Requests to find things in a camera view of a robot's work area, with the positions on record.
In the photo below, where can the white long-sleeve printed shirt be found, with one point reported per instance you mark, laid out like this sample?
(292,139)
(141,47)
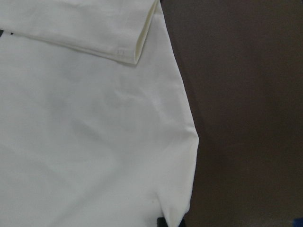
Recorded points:
(95,124)

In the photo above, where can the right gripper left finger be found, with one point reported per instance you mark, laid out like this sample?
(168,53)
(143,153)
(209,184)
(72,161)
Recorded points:
(161,222)

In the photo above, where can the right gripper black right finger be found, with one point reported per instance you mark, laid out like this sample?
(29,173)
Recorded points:
(183,223)

